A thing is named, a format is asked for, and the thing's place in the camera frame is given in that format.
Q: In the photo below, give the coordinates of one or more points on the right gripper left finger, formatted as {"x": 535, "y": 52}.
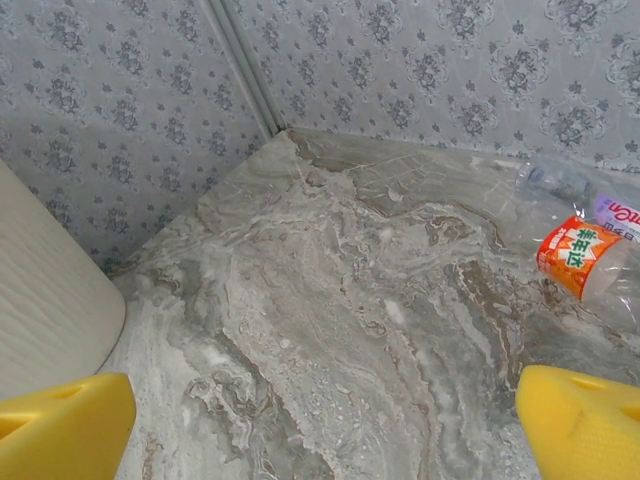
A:
{"x": 60, "y": 430}

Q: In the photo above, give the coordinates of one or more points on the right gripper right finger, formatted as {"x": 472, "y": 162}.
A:
{"x": 585, "y": 430}

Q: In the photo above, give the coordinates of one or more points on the small bottle orange star label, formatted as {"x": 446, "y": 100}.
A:
{"x": 570, "y": 255}

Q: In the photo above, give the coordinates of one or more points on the beige round bin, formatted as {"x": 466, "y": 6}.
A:
{"x": 50, "y": 300}

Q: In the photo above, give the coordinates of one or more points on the clear bottle purple label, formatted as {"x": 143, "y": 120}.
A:
{"x": 620, "y": 215}

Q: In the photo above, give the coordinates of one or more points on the aluminium left rear frame post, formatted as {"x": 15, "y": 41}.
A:
{"x": 250, "y": 75}

